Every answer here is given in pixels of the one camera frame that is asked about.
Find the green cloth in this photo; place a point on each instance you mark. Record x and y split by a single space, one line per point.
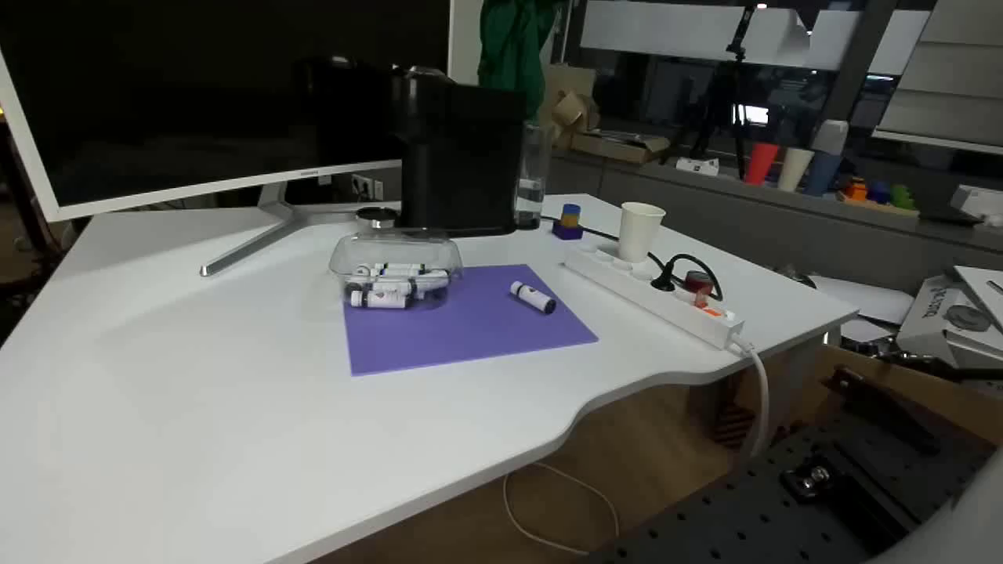
516 48

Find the purple blue mat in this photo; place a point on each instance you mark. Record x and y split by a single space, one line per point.
459 332

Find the small blue yellow object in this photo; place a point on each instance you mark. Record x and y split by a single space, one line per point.
567 219

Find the black camera tripod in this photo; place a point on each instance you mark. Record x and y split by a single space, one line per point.
730 64

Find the colourful toy pieces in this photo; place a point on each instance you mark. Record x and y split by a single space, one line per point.
878 193

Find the clear plastic bottle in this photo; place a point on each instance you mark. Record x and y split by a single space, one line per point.
534 174

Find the white paper cup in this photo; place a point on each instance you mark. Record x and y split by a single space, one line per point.
640 229

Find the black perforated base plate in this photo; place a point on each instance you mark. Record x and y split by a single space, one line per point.
773 511

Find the white printer with papers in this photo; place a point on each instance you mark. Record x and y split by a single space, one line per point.
949 316

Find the white computer monitor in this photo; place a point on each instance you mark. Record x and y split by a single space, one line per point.
208 103

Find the white tube with dark cap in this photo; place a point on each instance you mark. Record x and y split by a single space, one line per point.
531 295

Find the white power strip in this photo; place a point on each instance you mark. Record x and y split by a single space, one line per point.
646 295

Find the red cup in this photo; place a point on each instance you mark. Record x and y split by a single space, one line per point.
760 163

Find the blue cup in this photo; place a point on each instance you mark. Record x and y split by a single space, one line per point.
821 174

